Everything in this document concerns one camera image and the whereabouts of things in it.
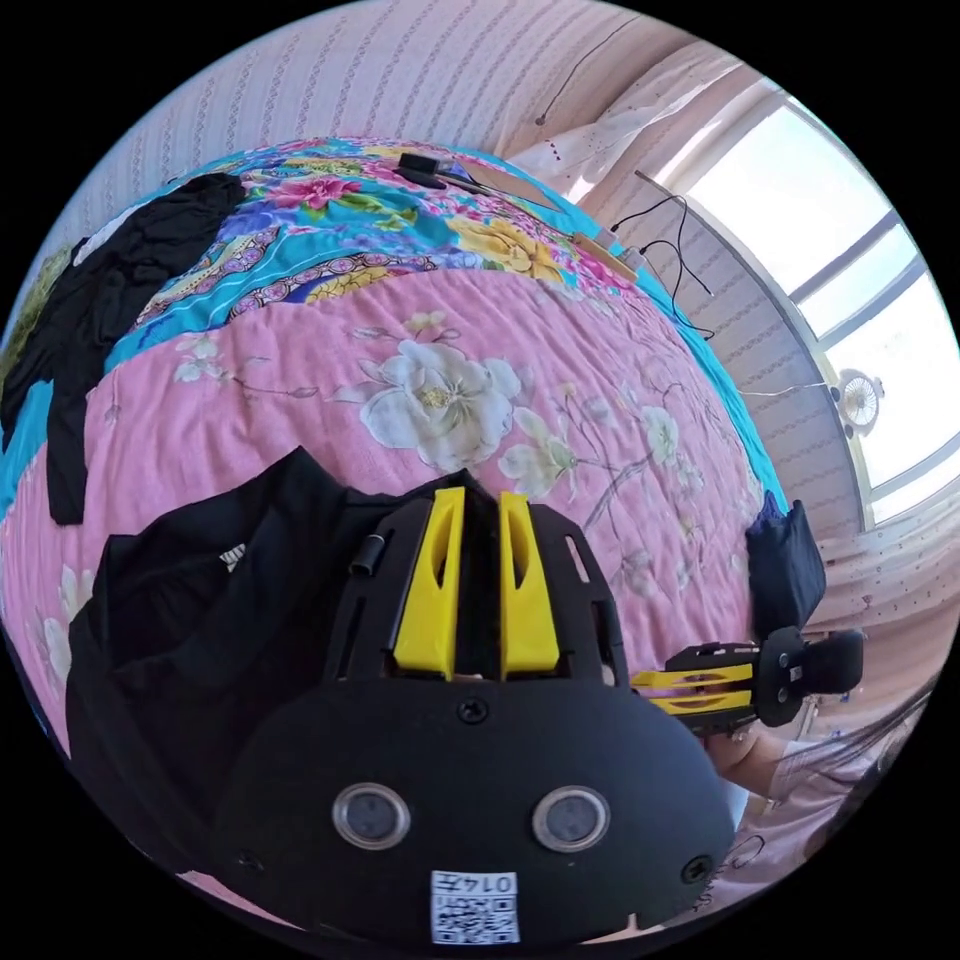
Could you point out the small white fan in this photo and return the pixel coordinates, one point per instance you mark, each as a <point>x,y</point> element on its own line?
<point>859,401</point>

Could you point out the window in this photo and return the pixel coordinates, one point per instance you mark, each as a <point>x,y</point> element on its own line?
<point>862,262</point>

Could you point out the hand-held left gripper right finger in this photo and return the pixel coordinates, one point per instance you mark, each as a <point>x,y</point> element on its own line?
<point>525,615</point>

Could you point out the person's body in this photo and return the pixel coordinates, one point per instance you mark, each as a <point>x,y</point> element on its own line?
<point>825,817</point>

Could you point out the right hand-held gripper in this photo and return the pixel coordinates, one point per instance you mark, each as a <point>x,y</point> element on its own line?
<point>780,675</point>

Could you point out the person's right hand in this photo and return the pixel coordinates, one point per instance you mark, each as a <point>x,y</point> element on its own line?
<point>746,765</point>

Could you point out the bed with floral quilt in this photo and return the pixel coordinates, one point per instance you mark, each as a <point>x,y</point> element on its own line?
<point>337,337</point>

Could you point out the small black device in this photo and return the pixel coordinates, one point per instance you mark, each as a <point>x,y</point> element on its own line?
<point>421,169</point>

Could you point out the dark blue garment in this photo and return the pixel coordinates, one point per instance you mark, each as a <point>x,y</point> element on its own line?
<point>784,559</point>

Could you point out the flat cardboard board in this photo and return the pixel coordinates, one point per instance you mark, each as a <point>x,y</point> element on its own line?
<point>502,178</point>

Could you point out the pink curtain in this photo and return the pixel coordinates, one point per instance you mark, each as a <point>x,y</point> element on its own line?
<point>892,577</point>
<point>637,120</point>

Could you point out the wooden power strip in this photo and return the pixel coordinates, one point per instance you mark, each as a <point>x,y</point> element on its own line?
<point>604,253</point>

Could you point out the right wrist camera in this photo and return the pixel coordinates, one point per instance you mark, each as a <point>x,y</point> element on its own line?
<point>836,660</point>

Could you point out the pile of clothes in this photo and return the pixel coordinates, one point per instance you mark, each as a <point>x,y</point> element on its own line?
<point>112,285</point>

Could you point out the dark green short sleeve shirt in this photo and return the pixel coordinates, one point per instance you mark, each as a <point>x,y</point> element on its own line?
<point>187,637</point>

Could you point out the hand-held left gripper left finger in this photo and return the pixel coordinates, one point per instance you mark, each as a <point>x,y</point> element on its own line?
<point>431,600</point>

